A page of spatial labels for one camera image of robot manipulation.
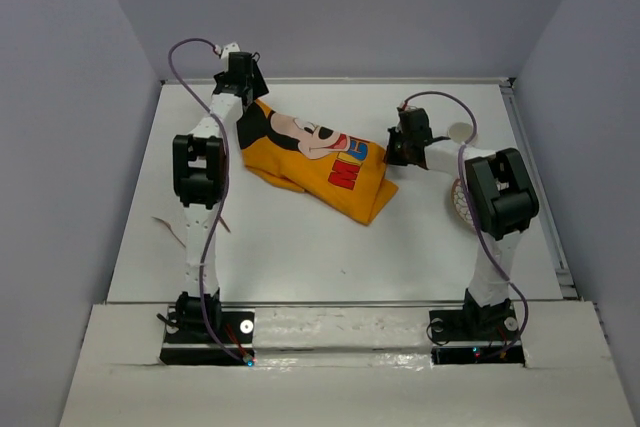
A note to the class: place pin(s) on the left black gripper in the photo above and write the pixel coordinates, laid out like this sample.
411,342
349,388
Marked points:
257,85

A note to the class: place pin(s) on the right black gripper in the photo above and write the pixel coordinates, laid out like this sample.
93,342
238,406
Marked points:
392,159

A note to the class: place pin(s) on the beige ceramic mug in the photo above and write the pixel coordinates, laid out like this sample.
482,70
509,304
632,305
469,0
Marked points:
462,132

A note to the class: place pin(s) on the orange Mickey Mouse placemat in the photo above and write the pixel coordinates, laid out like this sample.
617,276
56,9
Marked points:
345,172

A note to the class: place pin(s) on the floral patterned plate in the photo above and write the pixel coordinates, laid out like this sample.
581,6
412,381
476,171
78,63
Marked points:
459,203

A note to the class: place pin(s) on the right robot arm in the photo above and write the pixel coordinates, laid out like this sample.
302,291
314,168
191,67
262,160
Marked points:
501,202

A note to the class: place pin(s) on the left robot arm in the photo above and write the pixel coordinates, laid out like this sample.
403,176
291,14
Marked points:
200,175

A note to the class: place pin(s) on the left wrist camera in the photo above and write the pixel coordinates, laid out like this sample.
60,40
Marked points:
223,51

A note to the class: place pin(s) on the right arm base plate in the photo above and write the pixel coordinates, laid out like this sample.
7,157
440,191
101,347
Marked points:
453,344

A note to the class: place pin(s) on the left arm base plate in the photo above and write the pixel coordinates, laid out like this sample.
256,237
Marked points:
194,346

